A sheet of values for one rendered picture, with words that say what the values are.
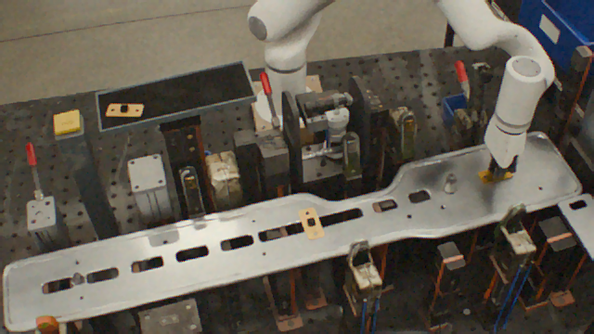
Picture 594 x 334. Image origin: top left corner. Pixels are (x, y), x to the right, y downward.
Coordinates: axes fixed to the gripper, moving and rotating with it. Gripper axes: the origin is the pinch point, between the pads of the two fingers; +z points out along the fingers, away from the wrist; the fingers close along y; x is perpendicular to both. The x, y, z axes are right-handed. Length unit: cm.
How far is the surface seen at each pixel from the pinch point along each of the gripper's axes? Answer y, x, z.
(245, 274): 8, -64, 3
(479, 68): -16.2, -0.2, -17.6
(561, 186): 8.3, 14.5, 3.2
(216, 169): -15, -64, -5
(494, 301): 23.1, -7.5, 21.7
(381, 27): -183, 50, 105
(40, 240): -12, -107, 2
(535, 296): 23.0, 5.9, 26.8
